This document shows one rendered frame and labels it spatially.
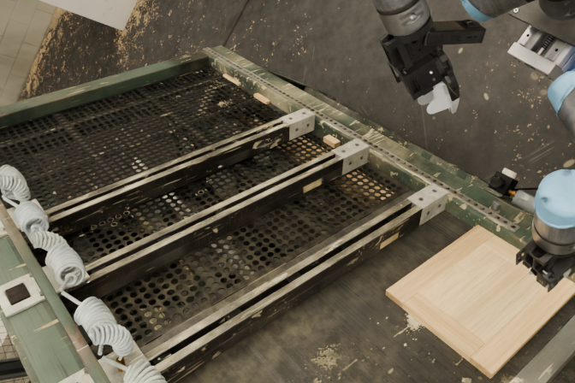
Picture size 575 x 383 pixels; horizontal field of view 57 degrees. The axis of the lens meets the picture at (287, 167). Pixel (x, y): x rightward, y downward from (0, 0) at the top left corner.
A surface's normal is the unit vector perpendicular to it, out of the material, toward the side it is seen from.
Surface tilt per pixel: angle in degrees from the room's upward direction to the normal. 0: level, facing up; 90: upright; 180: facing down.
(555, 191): 29
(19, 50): 90
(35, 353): 58
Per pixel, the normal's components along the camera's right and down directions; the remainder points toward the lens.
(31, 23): 0.57, 0.57
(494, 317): 0.02, -0.82
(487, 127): -0.65, -0.13
